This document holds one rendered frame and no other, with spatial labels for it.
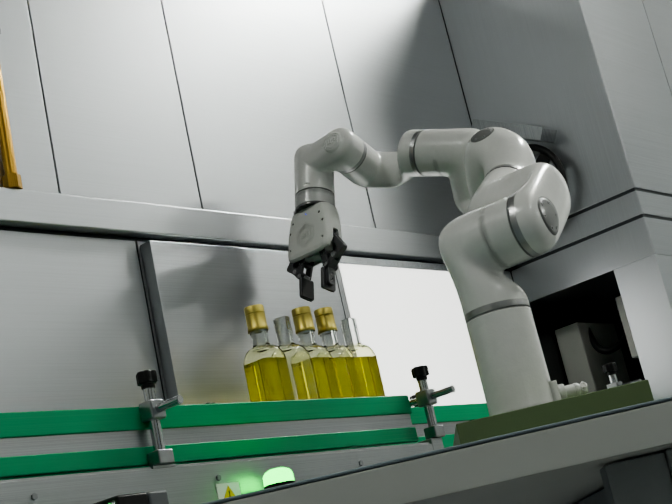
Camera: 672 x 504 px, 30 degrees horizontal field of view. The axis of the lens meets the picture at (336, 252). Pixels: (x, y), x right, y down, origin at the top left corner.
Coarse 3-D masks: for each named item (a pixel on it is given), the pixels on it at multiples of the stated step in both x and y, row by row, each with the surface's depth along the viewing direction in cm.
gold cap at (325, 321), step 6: (318, 312) 224; (324, 312) 224; (330, 312) 225; (318, 318) 224; (324, 318) 224; (330, 318) 224; (318, 324) 224; (324, 324) 224; (330, 324) 224; (318, 330) 224; (324, 330) 223; (336, 330) 225
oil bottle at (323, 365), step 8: (312, 344) 219; (312, 352) 216; (320, 352) 217; (328, 352) 219; (312, 360) 216; (320, 360) 217; (328, 360) 218; (320, 368) 216; (328, 368) 217; (320, 376) 215; (328, 376) 217; (336, 376) 218; (320, 384) 215; (328, 384) 216; (336, 384) 218; (320, 392) 214; (328, 392) 215; (336, 392) 217
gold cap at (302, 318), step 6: (306, 306) 221; (294, 312) 220; (300, 312) 220; (306, 312) 220; (294, 318) 220; (300, 318) 220; (306, 318) 220; (312, 318) 221; (294, 324) 221; (300, 324) 219; (306, 324) 219; (312, 324) 220; (300, 330) 219
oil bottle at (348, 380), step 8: (328, 344) 223; (336, 344) 223; (336, 352) 220; (344, 352) 222; (336, 360) 220; (344, 360) 221; (352, 360) 223; (336, 368) 219; (344, 368) 220; (352, 368) 222; (344, 376) 220; (352, 376) 221; (344, 384) 219; (352, 384) 220; (344, 392) 218; (352, 392) 220; (360, 392) 221
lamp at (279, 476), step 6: (276, 468) 176; (282, 468) 176; (288, 468) 176; (264, 474) 176; (270, 474) 175; (276, 474) 175; (282, 474) 175; (288, 474) 175; (264, 480) 176; (270, 480) 175; (276, 480) 174; (282, 480) 174; (288, 480) 175; (294, 480) 176; (264, 486) 176; (270, 486) 174
